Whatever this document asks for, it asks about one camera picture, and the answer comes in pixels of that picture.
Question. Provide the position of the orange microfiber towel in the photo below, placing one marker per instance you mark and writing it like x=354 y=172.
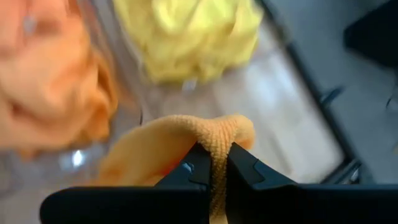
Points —
x=161 y=146
x=46 y=77

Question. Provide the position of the yellow microfiber towel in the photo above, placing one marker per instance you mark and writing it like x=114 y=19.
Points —
x=192 y=37

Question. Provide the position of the black aluminium table frame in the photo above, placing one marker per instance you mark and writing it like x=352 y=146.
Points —
x=311 y=87

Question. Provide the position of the black equipment box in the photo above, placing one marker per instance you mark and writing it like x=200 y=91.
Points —
x=373 y=40

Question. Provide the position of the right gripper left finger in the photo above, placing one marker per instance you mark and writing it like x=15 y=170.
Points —
x=140 y=205

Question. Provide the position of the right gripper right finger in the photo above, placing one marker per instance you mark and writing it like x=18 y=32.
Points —
x=280 y=202

